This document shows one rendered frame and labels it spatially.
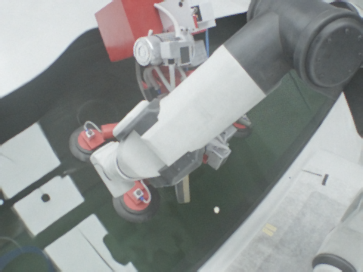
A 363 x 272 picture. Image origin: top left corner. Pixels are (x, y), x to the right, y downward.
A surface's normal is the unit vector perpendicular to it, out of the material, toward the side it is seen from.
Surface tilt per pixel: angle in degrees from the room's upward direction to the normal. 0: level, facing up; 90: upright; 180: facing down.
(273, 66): 96
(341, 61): 96
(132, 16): 70
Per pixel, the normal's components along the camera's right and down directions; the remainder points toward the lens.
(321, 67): 0.19, 0.66
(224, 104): -0.04, 0.47
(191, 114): -0.25, 0.25
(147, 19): 0.66, 0.10
